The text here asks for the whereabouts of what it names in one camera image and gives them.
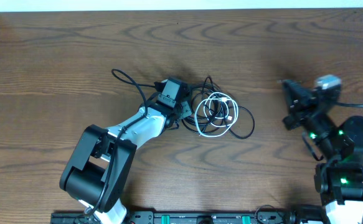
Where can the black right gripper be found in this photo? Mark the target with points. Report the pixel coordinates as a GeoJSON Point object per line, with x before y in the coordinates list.
{"type": "Point", "coordinates": [302, 103]}

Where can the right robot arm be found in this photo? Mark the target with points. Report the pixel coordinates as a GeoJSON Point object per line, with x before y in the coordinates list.
{"type": "Point", "coordinates": [339, 172]}

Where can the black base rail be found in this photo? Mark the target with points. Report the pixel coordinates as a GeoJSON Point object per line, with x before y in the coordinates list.
{"type": "Point", "coordinates": [265, 214]}

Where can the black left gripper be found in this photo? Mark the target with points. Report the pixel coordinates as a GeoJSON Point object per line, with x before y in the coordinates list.
{"type": "Point", "coordinates": [189, 110]}

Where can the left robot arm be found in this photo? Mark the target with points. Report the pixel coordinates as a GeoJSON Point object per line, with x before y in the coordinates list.
{"type": "Point", "coordinates": [97, 170]}

